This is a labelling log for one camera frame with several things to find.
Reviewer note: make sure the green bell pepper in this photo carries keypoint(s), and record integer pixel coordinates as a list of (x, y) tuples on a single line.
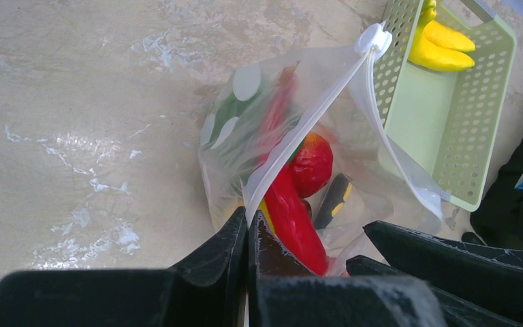
[(233, 151)]

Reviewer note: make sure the light green plastic basket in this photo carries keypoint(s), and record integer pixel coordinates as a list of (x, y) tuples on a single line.
[(446, 121)]

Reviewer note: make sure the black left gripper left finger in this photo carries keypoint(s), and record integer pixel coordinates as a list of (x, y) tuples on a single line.
[(206, 288)]

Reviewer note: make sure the black plastic toolbox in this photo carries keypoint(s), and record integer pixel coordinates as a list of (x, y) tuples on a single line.
[(499, 219)]

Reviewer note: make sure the red chili pepper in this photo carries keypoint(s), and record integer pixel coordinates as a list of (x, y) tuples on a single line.
[(288, 214)]

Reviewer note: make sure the clear dotted zip top bag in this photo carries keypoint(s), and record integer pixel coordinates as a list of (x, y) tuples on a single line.
[(299, 138)]

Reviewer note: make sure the yellow banana bunch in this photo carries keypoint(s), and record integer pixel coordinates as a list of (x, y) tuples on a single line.
[(437, 47)]

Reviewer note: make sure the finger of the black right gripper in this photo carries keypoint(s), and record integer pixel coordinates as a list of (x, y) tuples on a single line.
[(413, 302), (489, 277)]

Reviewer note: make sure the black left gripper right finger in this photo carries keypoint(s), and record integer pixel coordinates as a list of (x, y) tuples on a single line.
[(283, 292)]

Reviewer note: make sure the yellow black screwdriver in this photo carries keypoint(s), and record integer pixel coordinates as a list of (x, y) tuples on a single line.
[(335, 197)]

